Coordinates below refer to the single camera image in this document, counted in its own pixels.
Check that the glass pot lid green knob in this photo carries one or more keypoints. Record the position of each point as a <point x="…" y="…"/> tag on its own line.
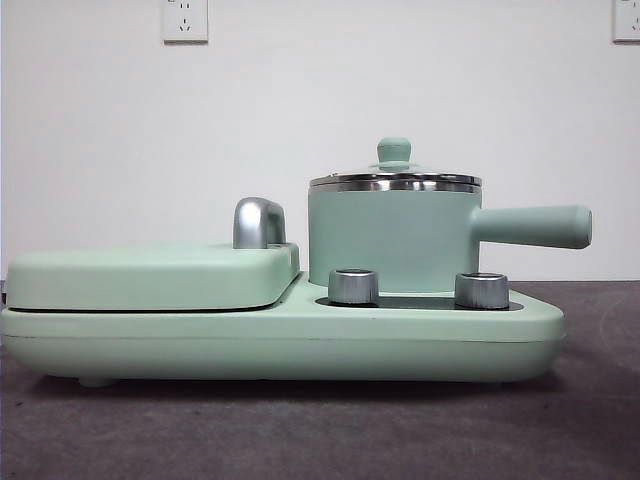
<point x="393" y="150"/>

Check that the silver control dial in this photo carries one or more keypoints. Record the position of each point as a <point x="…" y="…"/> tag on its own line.
<point x="352" y="287"/>
<point x="481" y="290"/>

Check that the mint green breakfast machine base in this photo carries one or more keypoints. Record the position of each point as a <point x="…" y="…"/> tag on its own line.
<point x="300" y="340"/>

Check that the mint green griddle cover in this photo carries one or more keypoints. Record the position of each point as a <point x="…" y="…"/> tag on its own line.
<point x="150" y="275"/>

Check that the white wall socket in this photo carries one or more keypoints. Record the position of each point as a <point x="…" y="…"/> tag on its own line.
<point x="185" y="22"/>
<point x="627" y="22"/>

